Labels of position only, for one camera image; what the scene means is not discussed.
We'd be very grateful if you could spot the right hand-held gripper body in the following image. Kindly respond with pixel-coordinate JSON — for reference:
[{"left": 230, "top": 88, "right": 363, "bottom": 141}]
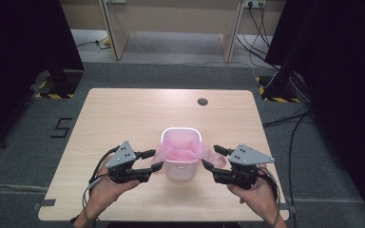
[{"left": 213, "top": 143, "right": 276, "bottom": 191}]

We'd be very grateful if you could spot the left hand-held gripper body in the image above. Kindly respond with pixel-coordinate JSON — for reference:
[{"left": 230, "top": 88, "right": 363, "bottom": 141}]
[{"left": 105, "top": 140, "right": 152, "bottom": 184}]

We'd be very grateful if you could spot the white plastic bin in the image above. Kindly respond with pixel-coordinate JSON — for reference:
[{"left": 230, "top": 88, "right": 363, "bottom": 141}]
[{"left": 160, "top": 126, "right": 203, "bottom": 181}]

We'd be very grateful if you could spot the pink plastic bag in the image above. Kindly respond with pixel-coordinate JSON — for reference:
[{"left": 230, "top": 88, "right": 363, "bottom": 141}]
[{"left": 150, "top": 138, "right": 228, "bottom": 170}]

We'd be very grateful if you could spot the person's left hand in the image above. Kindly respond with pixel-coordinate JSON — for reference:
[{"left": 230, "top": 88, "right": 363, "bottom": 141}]
[{"left": 86, "top": 163, "right": 141, "bottom": 212}]

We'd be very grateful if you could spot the person's right hand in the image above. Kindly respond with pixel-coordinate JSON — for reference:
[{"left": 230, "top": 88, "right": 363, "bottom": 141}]
[{"left": 227, "top": 163, "right": 280, "bottom": 220}]

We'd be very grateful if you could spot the grey tape strip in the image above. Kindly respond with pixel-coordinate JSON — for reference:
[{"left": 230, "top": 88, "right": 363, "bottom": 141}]
[
  {"left": 279, "top": 202, "right": 298, "bottom": 214},
  {"left": 32, "top": 198, "right": 57, "bottom": 212}
]

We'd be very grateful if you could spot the stand base with striped tape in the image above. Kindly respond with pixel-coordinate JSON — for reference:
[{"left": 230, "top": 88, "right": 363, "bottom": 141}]
[
  {"left": 256, "top": 74, "right": 302, "bottom": 105},
  {"left": 29, "top": 68, "right": 85, "bottom": 100}
]

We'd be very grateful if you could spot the black curtain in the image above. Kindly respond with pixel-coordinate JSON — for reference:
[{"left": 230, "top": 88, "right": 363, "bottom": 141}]
[
  {"left": 264, "top": 0, "right": 365, "bottom": 228},
  {"left": 0, "top": 0, "right": 86, "bottom": 156}
]

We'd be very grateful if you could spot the light wooden desk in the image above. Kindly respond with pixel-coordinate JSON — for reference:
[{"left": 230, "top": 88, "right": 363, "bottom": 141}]
[{"left": 98, "top": 0, "right": 247, "bottom": 64}]

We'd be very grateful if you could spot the left hand-held gripper cable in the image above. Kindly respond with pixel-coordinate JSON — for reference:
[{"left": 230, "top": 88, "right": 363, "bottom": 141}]
[{"left": 81, "top": 144, "right": 122, "bottom": 228}]

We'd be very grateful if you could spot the hand-held gripper cable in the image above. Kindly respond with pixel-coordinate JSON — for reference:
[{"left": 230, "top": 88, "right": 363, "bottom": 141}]
[
  {"left": 256, "top": 166, "right": 282, "bottom": 224},
  {"left": 81, "top": 144, "right": 122, "bottom": 228}
]

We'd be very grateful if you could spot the right hand-held gripper cable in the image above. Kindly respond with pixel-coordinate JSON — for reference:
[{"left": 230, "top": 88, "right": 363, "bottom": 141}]
[{"left": 256, "top": 166, "right": 282, "bottom": 224}]

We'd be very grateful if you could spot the long black floor cable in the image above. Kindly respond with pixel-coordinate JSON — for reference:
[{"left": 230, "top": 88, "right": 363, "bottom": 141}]
[{"left": 287, "top": 110, "right": 312, "bottom": 228}]

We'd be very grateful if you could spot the thick black floor cable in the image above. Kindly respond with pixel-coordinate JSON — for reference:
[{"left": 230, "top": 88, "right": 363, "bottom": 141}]
[{"left": 261, "top": 108, "right": 312, "bottom": 128}]

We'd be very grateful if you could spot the bundle of black cables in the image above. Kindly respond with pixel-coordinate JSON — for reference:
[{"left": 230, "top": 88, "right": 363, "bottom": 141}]
[{"left": 236, "top": 5, "right": 280, "bottom": 71}]

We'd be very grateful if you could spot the black cable with yellow plug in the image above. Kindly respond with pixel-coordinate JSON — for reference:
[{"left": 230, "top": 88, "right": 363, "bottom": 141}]
[{"left": 75, "top": 36, "right": 112, "bottom": 51}]

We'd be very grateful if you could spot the white wall socket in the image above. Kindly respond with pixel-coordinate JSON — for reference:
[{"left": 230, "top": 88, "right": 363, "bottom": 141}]
[{"left": 242, "top": 0, "right": 267, "bottom": 10}]

